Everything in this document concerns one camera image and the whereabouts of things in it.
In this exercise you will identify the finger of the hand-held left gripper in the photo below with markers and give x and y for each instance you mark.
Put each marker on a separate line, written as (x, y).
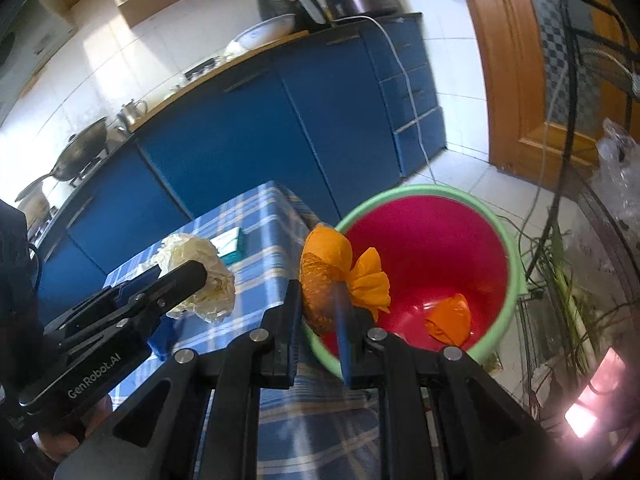
(175, 285)

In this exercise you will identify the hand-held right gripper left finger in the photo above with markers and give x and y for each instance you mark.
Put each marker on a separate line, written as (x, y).
(292, 322)

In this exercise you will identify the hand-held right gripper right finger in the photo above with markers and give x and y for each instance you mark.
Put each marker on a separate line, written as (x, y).
(344, 350)

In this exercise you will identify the white paper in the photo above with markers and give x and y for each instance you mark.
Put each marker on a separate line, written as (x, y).
(210, 285)

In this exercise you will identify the dark blue wrapper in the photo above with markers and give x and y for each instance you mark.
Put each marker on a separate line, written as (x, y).
(161, 345)

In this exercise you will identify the green and white small box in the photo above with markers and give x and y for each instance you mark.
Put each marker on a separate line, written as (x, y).
(229, 246)

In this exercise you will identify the orange paper wad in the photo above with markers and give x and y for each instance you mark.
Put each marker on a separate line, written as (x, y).
(327, 250)

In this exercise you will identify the orange plastic wrapper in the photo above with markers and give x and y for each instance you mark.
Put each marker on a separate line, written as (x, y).
(447, 317)

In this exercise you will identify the red bin with green rim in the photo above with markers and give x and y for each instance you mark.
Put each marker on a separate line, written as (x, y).
(440, 240)

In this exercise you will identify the person's left hand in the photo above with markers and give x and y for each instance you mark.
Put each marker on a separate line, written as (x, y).
(60, 447)

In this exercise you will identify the blue plaid tablecloth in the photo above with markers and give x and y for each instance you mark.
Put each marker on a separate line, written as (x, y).
(270, 220)

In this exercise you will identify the black wok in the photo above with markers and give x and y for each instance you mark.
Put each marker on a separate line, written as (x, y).
(75, 152)

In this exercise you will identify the blue kitchen cabinet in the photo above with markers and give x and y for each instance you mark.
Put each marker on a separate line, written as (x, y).
(250, 125)

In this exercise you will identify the green plant stalks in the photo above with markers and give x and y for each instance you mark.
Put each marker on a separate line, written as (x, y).
(557, 280)

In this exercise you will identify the white bowl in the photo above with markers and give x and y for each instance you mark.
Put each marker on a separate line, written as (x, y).
(262, 32)

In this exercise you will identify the black air fryer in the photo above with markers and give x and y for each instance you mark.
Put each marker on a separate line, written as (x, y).
(285, 5)

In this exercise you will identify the wooden door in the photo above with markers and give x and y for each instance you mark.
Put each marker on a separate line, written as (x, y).
(505, 85)

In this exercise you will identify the clear plastic bag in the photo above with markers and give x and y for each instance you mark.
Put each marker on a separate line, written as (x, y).
(617, 170)

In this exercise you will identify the black metal rack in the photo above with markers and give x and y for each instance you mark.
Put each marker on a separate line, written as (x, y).
(570, 85)

